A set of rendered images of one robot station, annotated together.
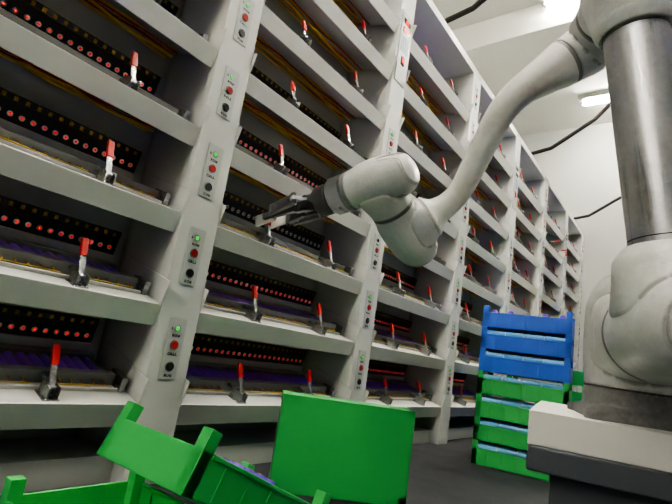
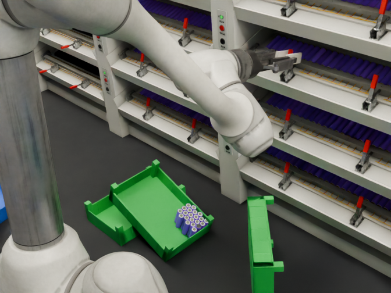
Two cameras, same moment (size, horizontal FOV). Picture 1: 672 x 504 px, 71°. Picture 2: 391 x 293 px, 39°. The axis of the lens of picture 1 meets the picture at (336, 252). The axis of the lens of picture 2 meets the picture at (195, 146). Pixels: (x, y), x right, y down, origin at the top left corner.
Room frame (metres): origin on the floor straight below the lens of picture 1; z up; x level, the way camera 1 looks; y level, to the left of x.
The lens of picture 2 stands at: (1.19, -1.27, 1.26)
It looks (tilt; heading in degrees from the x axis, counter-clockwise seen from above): 33 degrees down; 101
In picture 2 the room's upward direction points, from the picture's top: 5 degrees counter-clockwise
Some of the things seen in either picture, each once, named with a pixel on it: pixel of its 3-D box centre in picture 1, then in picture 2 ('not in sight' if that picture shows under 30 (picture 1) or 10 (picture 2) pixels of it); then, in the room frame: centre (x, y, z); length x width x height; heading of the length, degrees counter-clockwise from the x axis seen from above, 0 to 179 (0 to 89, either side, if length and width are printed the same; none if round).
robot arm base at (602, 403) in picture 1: (626, 404); not in sight; (0.92, -0.59, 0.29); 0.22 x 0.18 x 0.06; 163
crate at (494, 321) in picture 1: (529, 322); not in sight; (1.78, -0.76, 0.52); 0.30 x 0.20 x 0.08; 60
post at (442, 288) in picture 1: (441, 242); not in sight; (2.16, -0.49, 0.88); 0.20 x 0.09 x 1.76; 52
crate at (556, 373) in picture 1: (526, 366); not in sight; (1.78, -0.76, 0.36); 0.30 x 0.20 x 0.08; 60
